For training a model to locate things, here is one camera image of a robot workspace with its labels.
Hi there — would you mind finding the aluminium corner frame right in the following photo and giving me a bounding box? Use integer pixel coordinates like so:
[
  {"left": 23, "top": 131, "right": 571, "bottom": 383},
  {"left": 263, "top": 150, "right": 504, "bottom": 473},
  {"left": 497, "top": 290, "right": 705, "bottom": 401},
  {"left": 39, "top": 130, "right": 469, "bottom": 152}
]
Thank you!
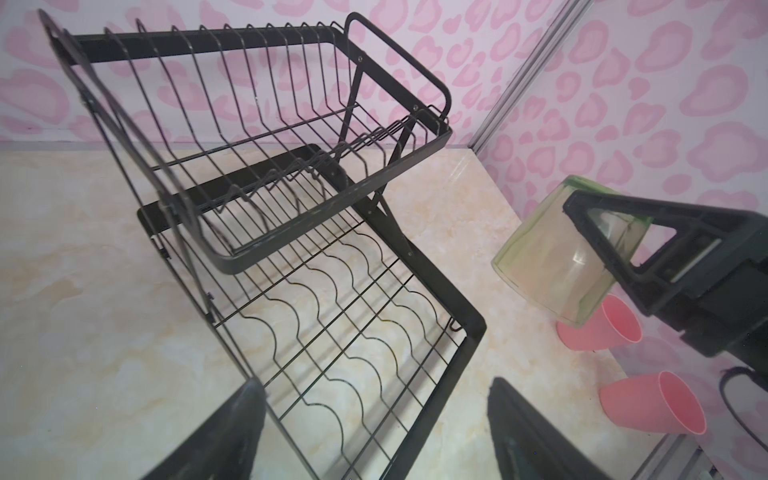
[{"left": 468, "top": 0, "right": 595, "bottom": 155}]

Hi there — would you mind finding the black wire dish rack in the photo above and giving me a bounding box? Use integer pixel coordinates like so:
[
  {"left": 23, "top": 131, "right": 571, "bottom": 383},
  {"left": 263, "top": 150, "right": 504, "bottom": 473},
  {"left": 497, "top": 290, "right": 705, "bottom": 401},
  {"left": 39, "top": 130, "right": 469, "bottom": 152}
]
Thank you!
[{"left": 37, "top": 10, "right": 487, "bottom": 479}]

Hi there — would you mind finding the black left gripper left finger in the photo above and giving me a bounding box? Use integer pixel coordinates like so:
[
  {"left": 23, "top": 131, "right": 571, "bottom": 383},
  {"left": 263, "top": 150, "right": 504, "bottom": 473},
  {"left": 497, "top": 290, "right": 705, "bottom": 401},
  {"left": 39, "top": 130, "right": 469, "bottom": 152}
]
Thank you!
[{"left": 145, "top": 378, "right": 267, "bottom": 479}]

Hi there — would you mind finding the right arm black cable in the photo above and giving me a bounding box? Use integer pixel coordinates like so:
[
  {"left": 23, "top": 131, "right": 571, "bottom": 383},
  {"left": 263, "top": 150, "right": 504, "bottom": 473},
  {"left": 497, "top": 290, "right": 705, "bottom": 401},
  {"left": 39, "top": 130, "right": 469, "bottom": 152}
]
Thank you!
[{"left": 718, "top": 365, "right": 768, "bottom": 454}]

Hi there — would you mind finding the yellow-green clear cup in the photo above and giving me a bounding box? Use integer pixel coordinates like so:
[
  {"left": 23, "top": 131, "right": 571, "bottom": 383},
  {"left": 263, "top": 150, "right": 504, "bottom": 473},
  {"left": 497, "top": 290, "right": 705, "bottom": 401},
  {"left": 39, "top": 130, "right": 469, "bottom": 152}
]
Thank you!
[{"left": 491, "top": 175, "right": 615, "bottom": 328}]

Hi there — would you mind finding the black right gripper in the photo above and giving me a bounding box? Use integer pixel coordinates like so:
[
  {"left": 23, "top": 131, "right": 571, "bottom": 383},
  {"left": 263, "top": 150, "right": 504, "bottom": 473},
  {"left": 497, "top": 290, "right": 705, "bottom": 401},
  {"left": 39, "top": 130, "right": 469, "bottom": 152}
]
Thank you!
[{"left": 563, "top": 191, "right": 767, "bottom": 375}]

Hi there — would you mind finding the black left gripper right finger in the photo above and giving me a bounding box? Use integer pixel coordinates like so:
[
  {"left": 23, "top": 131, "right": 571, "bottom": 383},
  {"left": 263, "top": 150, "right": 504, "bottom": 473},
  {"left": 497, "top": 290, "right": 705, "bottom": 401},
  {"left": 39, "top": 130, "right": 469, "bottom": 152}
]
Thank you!
[{"left": 487, "top": 377, "right": 608, "bottom": 479}]

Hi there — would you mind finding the opaque pink cup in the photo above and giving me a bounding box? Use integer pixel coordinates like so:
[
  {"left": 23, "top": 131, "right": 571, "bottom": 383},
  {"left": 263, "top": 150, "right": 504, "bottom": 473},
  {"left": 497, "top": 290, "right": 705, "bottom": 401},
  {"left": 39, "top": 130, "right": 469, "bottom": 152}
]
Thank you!
[
  {"left": 556, "top": 295, "right": 643, "bottom": 351},
  {"left": 598, "top": 371, "right": 707, "bottom": 435}
]

